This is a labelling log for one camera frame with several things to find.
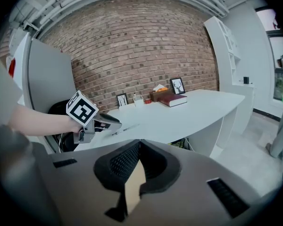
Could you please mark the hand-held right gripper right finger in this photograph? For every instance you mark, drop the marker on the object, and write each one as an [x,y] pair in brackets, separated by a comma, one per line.
[191,185]

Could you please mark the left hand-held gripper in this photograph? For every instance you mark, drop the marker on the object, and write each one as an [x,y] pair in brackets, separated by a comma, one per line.
[82,109]

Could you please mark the window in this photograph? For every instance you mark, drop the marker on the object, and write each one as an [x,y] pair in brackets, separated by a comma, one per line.
[280,74]

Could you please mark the person's left forearm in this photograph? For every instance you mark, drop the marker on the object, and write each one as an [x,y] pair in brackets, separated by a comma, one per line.
[44,121]

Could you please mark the silver pen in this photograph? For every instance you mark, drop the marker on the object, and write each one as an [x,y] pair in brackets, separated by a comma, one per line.
[127,128]

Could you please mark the white shelf unit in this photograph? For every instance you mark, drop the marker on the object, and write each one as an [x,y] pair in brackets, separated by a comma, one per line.
[226,67]

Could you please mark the white desk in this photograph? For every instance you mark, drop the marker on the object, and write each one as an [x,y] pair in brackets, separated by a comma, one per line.
[179,119]

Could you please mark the tree picture frame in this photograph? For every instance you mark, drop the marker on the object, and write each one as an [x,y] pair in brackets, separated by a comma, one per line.
[122,100]

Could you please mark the white pen holder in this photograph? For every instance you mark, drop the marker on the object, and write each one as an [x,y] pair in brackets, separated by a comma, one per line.
[138,101]

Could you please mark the deer picture frame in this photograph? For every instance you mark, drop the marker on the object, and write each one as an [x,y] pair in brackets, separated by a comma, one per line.
[177,86]

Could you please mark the wooden tissue box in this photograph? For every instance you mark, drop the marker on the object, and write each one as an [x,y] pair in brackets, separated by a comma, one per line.
[158,95]

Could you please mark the dark red book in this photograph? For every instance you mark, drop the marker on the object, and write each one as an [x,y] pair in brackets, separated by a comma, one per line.
[173,100]

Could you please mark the grey cabinet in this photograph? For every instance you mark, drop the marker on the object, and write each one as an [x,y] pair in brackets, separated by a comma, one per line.
[52,79]

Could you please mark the small black box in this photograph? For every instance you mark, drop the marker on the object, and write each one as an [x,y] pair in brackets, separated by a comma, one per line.
[246,80]

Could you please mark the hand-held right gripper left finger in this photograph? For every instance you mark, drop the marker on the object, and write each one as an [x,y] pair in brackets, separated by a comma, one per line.
[85,185]

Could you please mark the black chair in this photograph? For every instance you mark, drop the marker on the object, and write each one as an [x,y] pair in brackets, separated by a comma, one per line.
[61,107]

